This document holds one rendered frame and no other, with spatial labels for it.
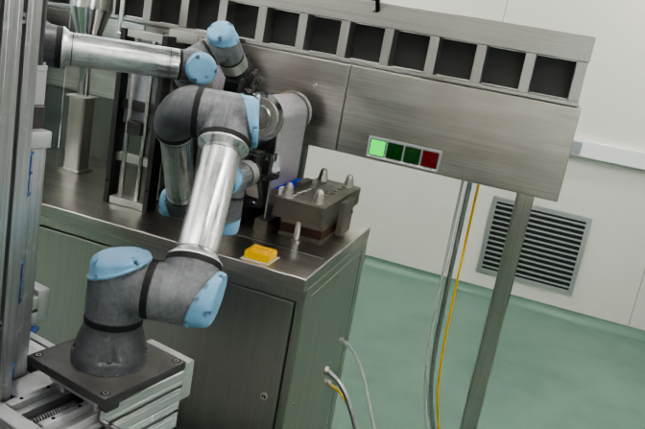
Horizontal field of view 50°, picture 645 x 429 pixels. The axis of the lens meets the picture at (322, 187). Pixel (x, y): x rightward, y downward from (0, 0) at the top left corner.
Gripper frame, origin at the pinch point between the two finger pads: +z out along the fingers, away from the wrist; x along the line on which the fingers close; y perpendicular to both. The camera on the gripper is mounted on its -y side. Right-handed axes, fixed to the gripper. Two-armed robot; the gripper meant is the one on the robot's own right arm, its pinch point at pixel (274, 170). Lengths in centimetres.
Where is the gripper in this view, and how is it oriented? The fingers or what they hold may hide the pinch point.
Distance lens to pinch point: 216.5
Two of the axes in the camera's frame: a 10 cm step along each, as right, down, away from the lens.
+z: 3.2, -1.6, 9.3
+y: 1.7, -9.6, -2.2
